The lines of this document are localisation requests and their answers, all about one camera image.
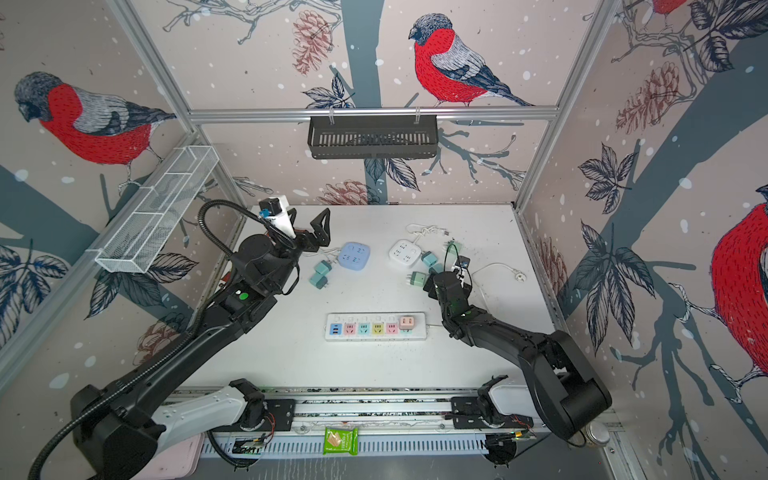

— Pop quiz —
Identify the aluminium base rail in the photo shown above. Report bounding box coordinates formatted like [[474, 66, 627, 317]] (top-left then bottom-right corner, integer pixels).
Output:
[[155, 388, 607, 460]]

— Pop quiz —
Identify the teal charger plug left lower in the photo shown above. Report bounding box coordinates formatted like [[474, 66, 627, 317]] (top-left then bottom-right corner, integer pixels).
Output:
[[309, 273, 328, 289]]

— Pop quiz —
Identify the green charger plug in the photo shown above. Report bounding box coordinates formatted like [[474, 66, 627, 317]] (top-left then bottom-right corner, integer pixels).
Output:
[[446, 240, 463, 254], [314, 260, 333, 276], [406, 271, 428, 288]]

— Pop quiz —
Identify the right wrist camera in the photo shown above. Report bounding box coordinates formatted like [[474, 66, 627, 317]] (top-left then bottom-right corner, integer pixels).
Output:
[[454, 255, 471, 269]]

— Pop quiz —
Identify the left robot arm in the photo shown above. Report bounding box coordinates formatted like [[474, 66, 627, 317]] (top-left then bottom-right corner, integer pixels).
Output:
[[28, 197, 331, 479]]

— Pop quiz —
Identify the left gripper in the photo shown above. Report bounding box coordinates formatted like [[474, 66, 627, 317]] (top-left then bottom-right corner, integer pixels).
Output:
[[266, 207, 330, 294]]

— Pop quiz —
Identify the clear jar with lid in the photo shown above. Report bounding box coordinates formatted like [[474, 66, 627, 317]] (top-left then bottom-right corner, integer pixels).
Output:
[[582, 420, 610, 448]]

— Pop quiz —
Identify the white multicolour power strip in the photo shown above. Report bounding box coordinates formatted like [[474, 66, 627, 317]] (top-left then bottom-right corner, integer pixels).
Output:
[[324, 312, 427, 342]]

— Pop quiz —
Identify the blue square power socket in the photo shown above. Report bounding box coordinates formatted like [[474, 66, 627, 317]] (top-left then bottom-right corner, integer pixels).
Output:
[[337, 242, 371, 271]]

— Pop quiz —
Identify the green snack packet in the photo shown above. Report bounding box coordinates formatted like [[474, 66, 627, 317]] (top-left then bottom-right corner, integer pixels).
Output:
[[323, 427, 359, 456]]

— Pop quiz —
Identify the pink USB charger plug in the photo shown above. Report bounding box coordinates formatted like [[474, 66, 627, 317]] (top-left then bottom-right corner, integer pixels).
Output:
[[399, 315, 416, 331]]

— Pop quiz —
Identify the black wall basket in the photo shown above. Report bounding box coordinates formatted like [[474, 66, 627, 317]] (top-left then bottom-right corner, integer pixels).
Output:
[[307, 114, 439, 160]]

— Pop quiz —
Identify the white wire wall basket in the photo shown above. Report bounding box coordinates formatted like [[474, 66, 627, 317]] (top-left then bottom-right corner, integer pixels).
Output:
[[95, 145, 219, 273]]

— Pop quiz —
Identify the pink tray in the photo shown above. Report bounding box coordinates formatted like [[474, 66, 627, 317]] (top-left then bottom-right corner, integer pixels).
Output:
[[133, 434, 204, 480]]

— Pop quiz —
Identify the white square power socket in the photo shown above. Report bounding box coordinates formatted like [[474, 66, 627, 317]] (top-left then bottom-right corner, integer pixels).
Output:
[[388, 239, 422, 268]]

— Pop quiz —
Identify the white square socket cable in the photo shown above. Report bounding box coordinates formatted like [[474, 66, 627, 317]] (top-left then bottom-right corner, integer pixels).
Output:
[[406, 223, 450, 242]]

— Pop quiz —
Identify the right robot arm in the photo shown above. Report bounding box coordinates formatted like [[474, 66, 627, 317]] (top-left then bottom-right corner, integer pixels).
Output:
[[424, 271, 612, 440]]

